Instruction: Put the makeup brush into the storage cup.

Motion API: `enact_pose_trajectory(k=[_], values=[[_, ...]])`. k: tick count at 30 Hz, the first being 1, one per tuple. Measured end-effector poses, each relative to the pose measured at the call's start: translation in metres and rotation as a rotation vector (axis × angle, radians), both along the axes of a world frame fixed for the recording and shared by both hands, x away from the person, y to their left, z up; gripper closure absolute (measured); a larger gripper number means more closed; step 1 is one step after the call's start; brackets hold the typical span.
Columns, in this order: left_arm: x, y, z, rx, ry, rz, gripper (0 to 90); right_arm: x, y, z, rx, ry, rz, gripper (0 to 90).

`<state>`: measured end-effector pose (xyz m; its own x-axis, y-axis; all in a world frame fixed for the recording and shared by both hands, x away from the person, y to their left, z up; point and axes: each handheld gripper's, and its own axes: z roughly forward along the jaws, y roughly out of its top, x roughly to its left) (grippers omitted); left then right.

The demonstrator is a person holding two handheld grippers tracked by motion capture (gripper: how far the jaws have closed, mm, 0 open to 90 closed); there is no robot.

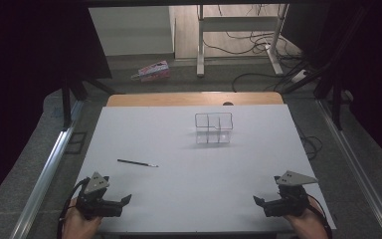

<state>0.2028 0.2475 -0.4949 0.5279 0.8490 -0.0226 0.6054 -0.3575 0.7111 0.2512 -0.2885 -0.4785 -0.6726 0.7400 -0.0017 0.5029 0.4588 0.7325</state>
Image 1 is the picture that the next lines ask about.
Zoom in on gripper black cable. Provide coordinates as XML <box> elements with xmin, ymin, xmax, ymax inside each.
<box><xmin>306</xmin><ymin>193</ymin><xmax>334</xmax><ymax>239</ymax></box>
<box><xmin>57</xmin><ymin>176</ymin><xmax>92</xmax><ymax>239</ymax></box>

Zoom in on white power strip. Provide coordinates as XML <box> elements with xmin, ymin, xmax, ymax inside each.
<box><xmin>291</xmin><ymin>69</ymin><xmax>309</xmax><ymax>84</ymax></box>

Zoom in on black metal stand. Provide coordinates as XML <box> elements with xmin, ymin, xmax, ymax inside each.
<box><xmin>280</xmin><ymin>59</ymin><xmax>352</xmax><ymax>131</ymax></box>
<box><xmin>61</xmin><ymin>75</ymin><xmax>117</xmax><ymax>131</ymax></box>

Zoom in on black floor cable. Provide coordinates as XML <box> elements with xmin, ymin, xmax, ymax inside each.
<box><xmin>231</xmin><ymin>72</ymin><xmax>285</xmax><ymax>94</ymax></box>

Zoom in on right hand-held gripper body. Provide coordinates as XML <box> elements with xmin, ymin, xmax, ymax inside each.
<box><xmin>263</xmin><ymin>170</ymin><xmax>319</xmax><ymax>219</ymax></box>

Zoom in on dark curtain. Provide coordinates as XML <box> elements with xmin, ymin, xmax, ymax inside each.
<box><xmin>281</xmin><ymin>0</ymin><xmax>382</xmax><ymax>164</ymax></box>
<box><xmin>0</xmin><ymin>0</ymin><xmax>113</xmax><ymax>214</ymax></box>

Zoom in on white metal desk frame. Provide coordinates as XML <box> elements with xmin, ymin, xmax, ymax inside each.
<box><xmin>196</xmin><ymin>3</ymin><xmax>290</xmax><ymax>79</ymax></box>

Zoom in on tangled black cables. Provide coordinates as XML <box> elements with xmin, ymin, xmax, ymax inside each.
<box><xmin>201</xmin><ymin>4</ymin><xmax>304</xmax><ymax>63</ymax></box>

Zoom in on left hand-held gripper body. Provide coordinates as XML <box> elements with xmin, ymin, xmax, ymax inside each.
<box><xmin>76</xmin><ymin>171</ymin><xmax>123</xmax><ymax>220</ymax></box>

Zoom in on thin black looped cable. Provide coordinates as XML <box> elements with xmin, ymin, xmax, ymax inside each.
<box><xmin>294</xmin><ymin>123</ymin><xmax>323</xmax><ymax>161</ymax></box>

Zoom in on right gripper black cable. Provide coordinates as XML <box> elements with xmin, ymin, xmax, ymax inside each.
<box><xmin>306</xmin><ymin>193</ymin><xmax>334</xmax><ymax>239</ymax></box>

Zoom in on white cabinet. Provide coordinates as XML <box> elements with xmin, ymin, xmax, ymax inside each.
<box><xmin>89</xmin><ymin>5</ymin><xmax>176</xmax><ymax>57</ymax></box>

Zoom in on aluminium rail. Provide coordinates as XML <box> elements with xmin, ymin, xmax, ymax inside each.
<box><xmin>315</xmin><ymin>99</ymin><xmax>382</xmax><ymax>239</ymax></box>
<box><xmin>9</xmin><ymin>99</ymin><xmax>86</xmax><ymax>239</ymax></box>

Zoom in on pink carton box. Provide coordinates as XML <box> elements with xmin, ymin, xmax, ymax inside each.
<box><xmin>130</xmin><ymin>60</ymin><xmax>172</xmax><ymax>83</ymax></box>

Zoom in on clear acrylic pen holder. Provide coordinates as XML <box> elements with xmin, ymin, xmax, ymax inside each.
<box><xmin>194</xmin><ymin>112</ymin><xmax>235</xmax><ymax>145</ymax></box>

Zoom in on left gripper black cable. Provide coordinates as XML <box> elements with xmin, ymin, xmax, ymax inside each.
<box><xmin>57</xmin><ymin>176</ymin><xmax>92</xmax><ymax>239</ymax></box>

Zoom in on wooden table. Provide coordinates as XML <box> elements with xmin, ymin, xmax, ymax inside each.
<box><xmin>105</xmin><ymin>92</ymin><xmax>286</xmax><ymax>108</ymax></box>

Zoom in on person's right hand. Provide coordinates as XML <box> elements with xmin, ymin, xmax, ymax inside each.
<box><xmin>283</xmin><ymin>196</ymin><xmax>330</xmax><ymax>239</ymax></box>

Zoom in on person's left hand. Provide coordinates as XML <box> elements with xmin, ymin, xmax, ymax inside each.
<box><xmin>62</xmin><ymin>197</ymin><xmax>102</xmax><ymax>239</ymax></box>

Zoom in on black pencil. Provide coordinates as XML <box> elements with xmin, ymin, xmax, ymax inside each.
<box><xmin>116</xmin><ymin>158</ymin><xmax>160</xmax><ymax>168</ymax></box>

